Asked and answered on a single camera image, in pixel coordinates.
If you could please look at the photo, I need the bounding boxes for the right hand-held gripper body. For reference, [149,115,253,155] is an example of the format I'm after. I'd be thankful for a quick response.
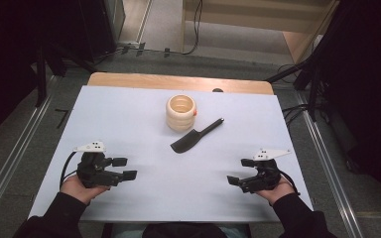
[240,148,292,194]

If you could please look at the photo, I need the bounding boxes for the beige ribbed cup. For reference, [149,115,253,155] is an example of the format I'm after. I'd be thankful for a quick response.
[165,94,197,134]

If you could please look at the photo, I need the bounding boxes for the black hanging cable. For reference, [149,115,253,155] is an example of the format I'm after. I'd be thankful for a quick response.
[182,0,204,57]

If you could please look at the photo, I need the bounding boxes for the person's left hand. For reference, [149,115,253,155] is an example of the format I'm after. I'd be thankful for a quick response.
[60,174,111,206]

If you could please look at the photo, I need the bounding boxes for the hand-held gripper black cable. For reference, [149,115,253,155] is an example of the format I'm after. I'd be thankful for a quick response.
[59,151,79,190]
[277,169,302,196]

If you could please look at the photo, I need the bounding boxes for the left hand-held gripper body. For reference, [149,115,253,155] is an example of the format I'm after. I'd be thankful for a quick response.
[73,141,124,189]

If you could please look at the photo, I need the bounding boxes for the metal floor rail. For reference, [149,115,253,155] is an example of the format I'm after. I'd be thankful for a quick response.
[0,75,59,226]
[294,90,365,238]

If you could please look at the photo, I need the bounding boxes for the right hand-held gripper black cable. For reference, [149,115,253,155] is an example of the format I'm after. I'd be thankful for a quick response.
[277,169,302,196]

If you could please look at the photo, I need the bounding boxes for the left hand-held gripper black cable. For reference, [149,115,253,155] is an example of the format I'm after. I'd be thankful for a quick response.
[59,151,79,190]

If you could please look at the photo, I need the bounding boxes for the white board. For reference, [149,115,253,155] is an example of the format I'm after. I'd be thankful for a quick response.
[28,85,314,223]

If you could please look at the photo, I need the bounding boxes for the light wooden furniture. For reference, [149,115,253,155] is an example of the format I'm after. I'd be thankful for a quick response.
[181,0,341,64]

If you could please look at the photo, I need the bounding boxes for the wooden table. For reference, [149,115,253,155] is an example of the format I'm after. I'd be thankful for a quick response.
[86,71,275,96]

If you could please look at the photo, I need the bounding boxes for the black metal stand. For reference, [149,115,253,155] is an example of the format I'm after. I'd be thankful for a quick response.
[34,41,97,108]
[266,49,323,123]

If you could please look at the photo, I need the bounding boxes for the black spatula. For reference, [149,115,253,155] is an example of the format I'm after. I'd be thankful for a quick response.
[170,117,225,155]

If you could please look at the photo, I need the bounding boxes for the person's right hand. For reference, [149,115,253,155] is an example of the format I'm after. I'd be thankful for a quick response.
[255,177,296,207]

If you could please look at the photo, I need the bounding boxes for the black floor cables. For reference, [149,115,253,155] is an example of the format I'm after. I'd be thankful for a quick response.
[281,63,314,128]

